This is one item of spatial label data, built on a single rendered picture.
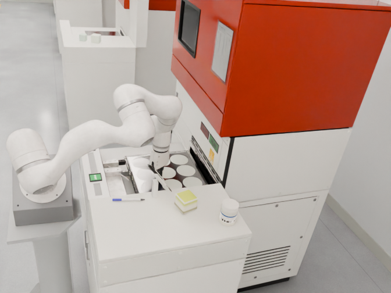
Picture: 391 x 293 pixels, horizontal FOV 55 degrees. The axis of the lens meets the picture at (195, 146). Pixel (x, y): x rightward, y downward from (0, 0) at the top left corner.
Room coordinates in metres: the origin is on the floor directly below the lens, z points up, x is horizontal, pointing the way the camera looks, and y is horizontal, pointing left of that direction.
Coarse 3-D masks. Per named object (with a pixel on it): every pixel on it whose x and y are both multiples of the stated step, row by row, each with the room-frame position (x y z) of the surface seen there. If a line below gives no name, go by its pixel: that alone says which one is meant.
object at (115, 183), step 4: (104, 168) 1.57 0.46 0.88; (108, 168) 1.58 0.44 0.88; (112, 176) 1.51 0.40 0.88; (116, 176) 1.52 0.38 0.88; (120, 176) 1.52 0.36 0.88; (108, 180) 1.48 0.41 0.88; (112, 180) 1.48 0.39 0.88; (116, 180) 1.49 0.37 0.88; (120, 180) 1.49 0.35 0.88; (108, 184) 1.45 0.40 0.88; (112, 184) 1.45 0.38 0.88; (116, 184) 1.45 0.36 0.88; (120, 184) 1.46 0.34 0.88; (112, 188) 1.42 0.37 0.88; (116, 188) 1.42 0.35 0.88; (120, 188) 1.43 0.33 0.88; (124, 188) 1.43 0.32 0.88; (112, 192) 1.39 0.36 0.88; (116, 192) 1.39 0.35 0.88; (120, 192) 1.40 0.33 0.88; (124, 192) 1.40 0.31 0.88
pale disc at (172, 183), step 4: (168, 180) 1.52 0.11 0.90; (172, 180) 1.52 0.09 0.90; (176, 180) 1.53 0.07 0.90; (168, 184) 1.48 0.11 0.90; (172, 184) 1.49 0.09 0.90; (176, 184) 1.49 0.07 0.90; (180, 184) 1.50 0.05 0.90; (164, 188) 1.45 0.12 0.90; (168, 188) 1.45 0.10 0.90; (172, 188) 1.46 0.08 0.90; (176, 188) 1.46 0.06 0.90
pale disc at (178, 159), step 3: (171, 156) 1.74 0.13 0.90; (174, 156) 1.74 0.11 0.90; (177, 156) 1.74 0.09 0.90; (180, 156) 1.75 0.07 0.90; (183, 156) 1.75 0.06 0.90; (171, 159) 1.71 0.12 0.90; (174, 159) 1.71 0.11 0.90; (177, 159) 1.72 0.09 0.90; (180, 159) 1.72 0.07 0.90; (183, 159) 1.72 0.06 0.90; (186, 159) 1.73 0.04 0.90; (174, 162) 1.68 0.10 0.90; (177, 162) 1.69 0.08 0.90; (180, 162) 1.69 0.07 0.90; (183, 162) 1.69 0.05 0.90; (186, 162) 1.70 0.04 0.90
